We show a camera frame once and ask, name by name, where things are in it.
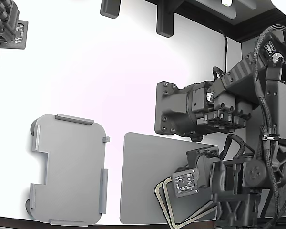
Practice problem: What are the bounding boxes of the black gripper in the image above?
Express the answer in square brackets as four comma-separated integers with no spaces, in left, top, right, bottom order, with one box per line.
[211,159,263,228]

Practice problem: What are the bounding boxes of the black braided cable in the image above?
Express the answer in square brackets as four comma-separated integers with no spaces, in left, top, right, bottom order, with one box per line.
[253,23,286,226]

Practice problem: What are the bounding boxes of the thin rectangular frame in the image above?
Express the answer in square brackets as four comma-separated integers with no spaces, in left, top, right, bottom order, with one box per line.
[154,181,218,229]
[162,177,218,227]

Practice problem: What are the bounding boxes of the grey holder platform black legs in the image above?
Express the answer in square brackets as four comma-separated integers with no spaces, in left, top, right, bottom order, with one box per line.
[25,114,111,227]

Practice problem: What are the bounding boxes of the black clamp bracket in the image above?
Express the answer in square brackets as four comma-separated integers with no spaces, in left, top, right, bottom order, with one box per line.
[100,0,122,20]
[156,0,175,39]

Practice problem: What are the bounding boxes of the grey flat mat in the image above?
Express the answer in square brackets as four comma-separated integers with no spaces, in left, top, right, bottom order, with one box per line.
[120,132,220,225]

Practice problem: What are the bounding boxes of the thin black cable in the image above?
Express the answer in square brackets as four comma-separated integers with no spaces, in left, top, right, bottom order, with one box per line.
[217,28,229,73]

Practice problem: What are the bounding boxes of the wrist camera with circuit board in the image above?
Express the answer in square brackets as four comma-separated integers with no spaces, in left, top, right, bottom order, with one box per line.
[171,145,220,199]

